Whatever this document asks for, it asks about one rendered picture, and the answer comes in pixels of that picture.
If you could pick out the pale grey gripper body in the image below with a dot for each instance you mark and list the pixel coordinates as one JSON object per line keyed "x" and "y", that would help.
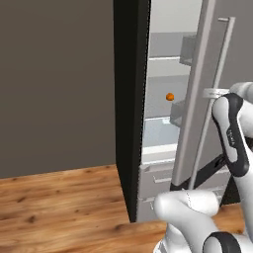
{"x": 214, "y": 93}

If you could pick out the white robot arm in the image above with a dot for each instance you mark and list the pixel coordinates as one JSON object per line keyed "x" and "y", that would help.
{"x": 184, "y": 206}

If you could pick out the grey fridge door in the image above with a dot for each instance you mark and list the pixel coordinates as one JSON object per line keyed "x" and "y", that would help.
{"x": 197, "y": 99}

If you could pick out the grey fridge door bin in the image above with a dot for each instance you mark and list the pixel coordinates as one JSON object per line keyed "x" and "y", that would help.
{"x": 187, "y": 49}
{"x": 177, "y": 113}

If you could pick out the orange tangerine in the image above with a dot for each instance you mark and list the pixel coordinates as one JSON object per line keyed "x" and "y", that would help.
{"x": 170, "y": 96}

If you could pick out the white fridge shelf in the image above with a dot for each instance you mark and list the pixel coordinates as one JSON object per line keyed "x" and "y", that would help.
{"x": 163, "y": 58}

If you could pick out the black and grey fridge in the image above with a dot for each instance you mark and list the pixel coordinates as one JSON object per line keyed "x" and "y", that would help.
{"x": 130, "y": 99}

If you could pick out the clear crisper drawer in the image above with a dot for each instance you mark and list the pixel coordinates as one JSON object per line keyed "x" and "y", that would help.
{"x": 159, "y": 131}

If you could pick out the grey freezer drawer front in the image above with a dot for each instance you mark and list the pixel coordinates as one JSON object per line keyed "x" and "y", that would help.
{"x": 148, "y": 178}

